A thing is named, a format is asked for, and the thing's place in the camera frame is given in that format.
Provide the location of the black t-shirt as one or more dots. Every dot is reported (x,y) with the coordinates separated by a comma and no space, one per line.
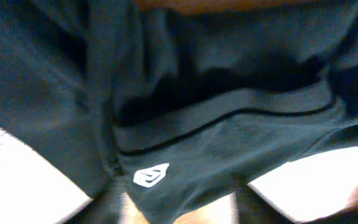
(177,110)

